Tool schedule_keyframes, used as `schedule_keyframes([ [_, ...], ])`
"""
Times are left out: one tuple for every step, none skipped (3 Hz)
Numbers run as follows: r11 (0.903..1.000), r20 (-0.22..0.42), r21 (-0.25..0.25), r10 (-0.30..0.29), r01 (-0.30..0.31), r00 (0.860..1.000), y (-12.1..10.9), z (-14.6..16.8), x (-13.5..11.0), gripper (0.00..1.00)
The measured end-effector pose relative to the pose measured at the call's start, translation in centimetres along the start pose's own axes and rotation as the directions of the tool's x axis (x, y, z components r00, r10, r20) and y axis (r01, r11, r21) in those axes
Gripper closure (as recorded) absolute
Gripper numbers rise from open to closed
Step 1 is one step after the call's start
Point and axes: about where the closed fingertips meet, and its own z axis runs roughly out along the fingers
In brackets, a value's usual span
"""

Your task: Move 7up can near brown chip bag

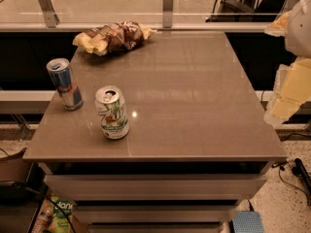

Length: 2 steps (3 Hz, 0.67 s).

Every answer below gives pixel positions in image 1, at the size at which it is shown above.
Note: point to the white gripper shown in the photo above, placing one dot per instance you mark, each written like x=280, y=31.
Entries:
x=299, y=29

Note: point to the white green 7up can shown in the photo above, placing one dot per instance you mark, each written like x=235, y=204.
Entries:
x=110, y=105

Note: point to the brown chip bag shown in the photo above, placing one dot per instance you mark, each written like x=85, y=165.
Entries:
x=118, y=36

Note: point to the blue silver Red Bull can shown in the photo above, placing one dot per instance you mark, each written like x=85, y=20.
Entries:
x=65, y=83

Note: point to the green snack bag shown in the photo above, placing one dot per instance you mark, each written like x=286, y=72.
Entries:
x=61, y=216

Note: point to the black chair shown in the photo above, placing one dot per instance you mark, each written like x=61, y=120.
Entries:
x=245, y=10

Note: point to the glass railing with metal posts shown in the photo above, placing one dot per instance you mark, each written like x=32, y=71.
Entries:
x=78, y=15

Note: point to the black power strip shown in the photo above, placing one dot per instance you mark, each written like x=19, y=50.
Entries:
x=300, y=171

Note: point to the grey drawer cabinet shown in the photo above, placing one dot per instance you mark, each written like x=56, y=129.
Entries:
x=197, y=144

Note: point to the blue perforated box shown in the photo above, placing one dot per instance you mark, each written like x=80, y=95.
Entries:
x=247, y=222

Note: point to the brown cardboard box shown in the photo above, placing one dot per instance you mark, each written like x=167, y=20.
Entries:
x=13, y=168

